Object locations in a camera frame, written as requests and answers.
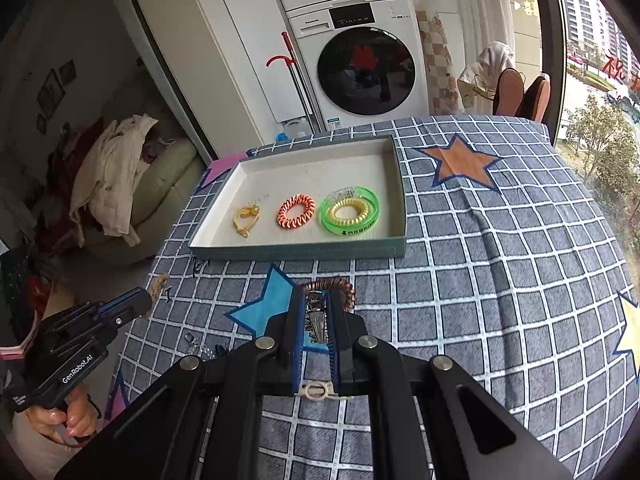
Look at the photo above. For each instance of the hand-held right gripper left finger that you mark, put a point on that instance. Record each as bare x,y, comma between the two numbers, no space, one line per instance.
297,320

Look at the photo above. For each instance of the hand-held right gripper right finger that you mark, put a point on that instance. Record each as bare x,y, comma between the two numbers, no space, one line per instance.
345,330

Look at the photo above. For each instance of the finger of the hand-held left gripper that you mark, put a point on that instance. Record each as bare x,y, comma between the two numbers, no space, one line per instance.
130,302

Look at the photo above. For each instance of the silver metal hair clip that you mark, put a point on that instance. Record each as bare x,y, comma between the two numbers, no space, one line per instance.
317,320

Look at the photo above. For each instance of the green jewelry box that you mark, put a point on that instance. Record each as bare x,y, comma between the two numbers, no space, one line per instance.
310,175

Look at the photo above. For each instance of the person's left hand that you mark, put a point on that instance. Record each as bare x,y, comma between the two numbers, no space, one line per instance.
75,420

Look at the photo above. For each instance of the small black hairpin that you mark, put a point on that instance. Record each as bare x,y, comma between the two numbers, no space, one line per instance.
169,295
199,266

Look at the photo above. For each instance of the clear crystal charm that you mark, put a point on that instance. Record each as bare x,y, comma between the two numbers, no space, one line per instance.
190,340

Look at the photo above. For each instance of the black hair clip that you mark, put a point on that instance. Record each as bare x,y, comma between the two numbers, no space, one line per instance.
222,351

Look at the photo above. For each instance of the cream sofa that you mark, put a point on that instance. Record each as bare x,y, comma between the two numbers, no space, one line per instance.
165,180

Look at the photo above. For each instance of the beige jacket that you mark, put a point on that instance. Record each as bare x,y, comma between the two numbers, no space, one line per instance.
110,175

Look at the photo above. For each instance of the white plastic jug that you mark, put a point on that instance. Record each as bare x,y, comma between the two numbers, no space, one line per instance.
297,129

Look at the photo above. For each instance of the white washing machine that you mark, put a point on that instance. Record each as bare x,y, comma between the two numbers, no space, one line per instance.
367,75

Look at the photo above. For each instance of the white cabinet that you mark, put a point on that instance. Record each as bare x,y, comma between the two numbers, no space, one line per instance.
235,60

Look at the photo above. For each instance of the beige paper bag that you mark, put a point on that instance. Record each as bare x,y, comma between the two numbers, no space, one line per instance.
472,95

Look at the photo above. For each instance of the checked towel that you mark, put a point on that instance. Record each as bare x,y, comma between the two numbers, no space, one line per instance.
440,65

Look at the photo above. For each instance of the brown chair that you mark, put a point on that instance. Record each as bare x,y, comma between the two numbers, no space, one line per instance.
535,100
507,92

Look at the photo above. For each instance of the white cloth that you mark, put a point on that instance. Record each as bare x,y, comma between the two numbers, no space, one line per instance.
492,57

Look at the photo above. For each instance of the red window sticker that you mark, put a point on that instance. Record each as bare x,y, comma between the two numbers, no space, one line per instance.
617,72

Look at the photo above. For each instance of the wall picture frames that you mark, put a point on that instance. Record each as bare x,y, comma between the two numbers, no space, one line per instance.
52,92

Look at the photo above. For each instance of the black window frame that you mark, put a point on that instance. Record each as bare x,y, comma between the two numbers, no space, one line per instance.
550,50

